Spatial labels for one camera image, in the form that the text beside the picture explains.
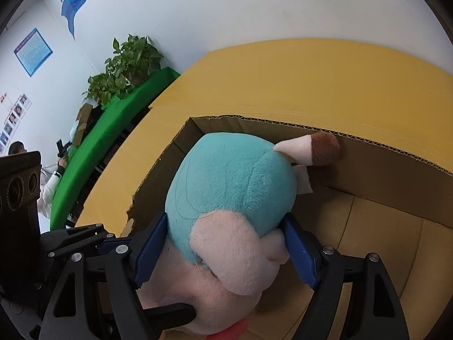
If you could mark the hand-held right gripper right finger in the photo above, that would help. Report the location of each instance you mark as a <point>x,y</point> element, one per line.
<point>300,255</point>

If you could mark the blue wave wall decal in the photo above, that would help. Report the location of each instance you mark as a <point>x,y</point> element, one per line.
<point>76,3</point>

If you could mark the pink pig plush toy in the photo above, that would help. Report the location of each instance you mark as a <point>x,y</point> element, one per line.
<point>230,184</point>

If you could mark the row of wall photos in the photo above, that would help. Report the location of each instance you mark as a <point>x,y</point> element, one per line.
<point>14,117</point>

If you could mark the black device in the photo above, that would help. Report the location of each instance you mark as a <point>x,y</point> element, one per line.
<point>63,148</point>

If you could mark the yellow wooden desktop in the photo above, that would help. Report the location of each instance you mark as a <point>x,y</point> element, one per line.
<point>300,78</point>

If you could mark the blue framed wall poster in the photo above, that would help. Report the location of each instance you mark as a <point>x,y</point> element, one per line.
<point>33,52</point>

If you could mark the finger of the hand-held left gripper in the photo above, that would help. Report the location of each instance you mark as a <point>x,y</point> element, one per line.
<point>113,246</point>

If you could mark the large potted green plant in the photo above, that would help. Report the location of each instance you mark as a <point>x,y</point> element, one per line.
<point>136,58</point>

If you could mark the small brown cardboard box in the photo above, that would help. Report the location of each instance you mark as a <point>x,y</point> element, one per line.
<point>85,113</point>

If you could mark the small potted green plant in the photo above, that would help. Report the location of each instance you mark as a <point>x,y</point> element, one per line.
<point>102,86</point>

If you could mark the green covered table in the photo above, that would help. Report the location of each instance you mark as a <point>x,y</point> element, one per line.
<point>106,131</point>

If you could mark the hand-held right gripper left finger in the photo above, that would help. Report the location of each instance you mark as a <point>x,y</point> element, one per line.
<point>152,251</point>

